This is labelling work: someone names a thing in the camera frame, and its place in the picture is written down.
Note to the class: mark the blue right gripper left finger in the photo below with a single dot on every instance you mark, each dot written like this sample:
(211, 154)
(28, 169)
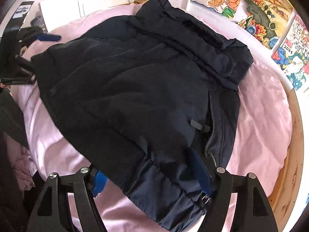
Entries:
(100, 180)

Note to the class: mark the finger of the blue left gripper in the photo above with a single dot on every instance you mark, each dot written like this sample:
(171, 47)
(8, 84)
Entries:
(49, 37)

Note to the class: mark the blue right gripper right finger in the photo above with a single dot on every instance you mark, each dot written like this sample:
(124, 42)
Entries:
(200, 172)

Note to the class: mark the black puffer jacket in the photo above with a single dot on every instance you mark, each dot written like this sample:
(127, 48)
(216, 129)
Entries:
(134, 93)

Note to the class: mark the bright window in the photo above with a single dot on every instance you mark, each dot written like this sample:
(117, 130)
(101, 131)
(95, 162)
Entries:
(57, 13)

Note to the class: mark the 2024 calendar painting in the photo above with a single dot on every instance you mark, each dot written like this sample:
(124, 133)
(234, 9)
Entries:
(292, 55)

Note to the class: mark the green hill flower painting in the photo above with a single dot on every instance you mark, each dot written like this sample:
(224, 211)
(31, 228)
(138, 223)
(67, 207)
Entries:
(266, 20)

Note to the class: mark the wooden bed frame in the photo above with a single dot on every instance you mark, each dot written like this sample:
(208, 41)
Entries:
(286, 189)

